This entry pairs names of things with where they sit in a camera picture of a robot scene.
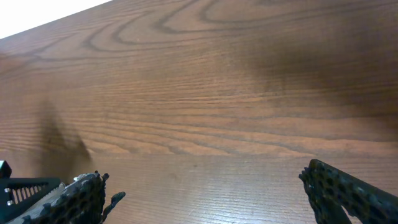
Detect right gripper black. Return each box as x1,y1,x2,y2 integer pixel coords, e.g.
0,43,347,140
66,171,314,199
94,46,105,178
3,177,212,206
1,161,126,224

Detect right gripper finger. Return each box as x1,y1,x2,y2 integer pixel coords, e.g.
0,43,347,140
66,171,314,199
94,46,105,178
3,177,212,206
298,159,397,224

